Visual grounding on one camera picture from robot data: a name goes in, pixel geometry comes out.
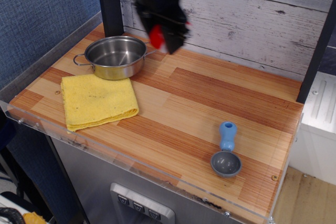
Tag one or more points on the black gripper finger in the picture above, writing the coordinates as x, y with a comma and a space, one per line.
175, 35
148, 20

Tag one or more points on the red white apple slice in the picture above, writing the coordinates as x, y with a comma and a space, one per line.
157, 39

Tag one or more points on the blue grey spoon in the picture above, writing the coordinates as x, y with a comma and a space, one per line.
225, 163

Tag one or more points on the stainless steel pot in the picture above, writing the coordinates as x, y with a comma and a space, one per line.
115, 58

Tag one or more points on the yellow folded cloth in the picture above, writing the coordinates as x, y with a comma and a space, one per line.
90, 101

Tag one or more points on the clear acrylic edge guard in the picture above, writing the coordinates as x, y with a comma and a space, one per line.
90, 168

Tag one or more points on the silver button control panel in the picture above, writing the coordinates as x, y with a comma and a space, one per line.
132, 207

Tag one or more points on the white appliance at right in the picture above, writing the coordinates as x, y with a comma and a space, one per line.
313, 151

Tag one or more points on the yellow object bottom left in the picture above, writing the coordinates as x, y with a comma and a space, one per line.
33, 218

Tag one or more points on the black vertical post left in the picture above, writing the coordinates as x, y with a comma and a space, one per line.
112, 17

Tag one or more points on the black vertical post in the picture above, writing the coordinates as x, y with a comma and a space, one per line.
112, 17
317, 56

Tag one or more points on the black vertical post right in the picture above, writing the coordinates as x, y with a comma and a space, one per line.
317, 56

